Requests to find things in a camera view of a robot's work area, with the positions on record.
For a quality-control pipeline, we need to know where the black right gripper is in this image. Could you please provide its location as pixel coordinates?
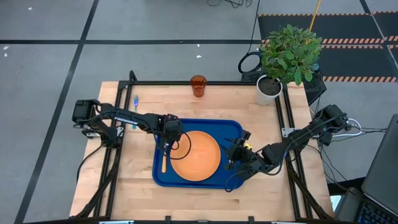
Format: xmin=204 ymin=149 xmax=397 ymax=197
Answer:
xmin=221 ymin=130 xmax=265 ymax=175

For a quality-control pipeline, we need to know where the orange plate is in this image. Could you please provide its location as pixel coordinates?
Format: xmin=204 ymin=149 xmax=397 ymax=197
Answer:
xmin=169 ymin=130 xmax=222 ymax=182

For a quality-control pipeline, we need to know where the yellow-handled metal spoon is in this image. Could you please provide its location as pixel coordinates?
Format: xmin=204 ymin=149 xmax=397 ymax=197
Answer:
xmin=160 ymin=141 xmax=169 ymax=174

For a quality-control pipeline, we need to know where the blue-handled fork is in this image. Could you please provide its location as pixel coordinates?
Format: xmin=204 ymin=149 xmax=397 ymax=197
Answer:
xmin=132 ymin=94 xmax=140 ymax=130

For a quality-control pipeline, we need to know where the orange faceted plastic cup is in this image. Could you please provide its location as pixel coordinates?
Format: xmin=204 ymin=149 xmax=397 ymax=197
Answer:
xmin=190 ymin=75 xmax=208 ymax=98

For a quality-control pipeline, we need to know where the blue plastic tray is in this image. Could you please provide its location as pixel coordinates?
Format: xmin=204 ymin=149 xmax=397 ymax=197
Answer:
xmin=151 ymin=118 xmax=245 ymax=190

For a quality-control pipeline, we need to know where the white plant pot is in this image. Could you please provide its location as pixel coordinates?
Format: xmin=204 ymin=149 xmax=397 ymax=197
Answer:
xmin=254 ymin=73 xmax=284 ymax=106

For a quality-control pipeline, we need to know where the green leafy plant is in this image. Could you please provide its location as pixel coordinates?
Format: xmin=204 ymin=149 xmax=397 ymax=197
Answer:
xmin=259 ymin=24 xmax=323 ymax=86

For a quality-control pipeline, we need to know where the grey laptop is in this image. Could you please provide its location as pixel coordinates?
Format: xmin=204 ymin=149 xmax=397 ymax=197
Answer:
xmin=334 ymin=113 xmax=398 ymax=224

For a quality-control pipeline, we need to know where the yellow floor strip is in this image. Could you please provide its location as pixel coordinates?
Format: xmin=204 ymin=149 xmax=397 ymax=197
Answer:
xmin=309 ymin=0 xmax=323 ymax=24

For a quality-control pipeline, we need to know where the black hazard-striped floor mat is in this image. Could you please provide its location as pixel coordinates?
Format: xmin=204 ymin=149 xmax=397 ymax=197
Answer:
xmin=257 ymin=11 xmax=398 ymax=83

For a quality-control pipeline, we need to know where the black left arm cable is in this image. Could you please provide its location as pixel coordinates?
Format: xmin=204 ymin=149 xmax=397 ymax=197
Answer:
xmin=169 ymin=132 xmax=192 ymax=161

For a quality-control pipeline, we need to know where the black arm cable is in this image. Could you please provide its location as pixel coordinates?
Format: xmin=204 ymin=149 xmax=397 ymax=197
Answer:
xmin=224 ymin=169 xmax=249 ymax=193
xmin=169 ymin=132 xmax=192 ymax=161

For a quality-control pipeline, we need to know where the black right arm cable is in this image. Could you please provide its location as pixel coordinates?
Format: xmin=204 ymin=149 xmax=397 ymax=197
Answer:
xmin=224 ymin=169 xmax=249 ymax=193

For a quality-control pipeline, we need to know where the black aluminium table frame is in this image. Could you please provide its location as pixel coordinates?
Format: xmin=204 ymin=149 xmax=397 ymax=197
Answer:
xmin=70 ymin=70 xmax=335 ymax=224

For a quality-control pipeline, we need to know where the black coiled floor cable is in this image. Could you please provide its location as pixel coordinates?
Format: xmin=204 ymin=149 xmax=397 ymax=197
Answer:
xmin=238 ymin=0 xmax=264 ymax=75

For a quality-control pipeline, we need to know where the white cable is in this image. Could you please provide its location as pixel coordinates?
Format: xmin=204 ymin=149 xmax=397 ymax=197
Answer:
xmin=331 ymin=118 xmax=363 ymax=138

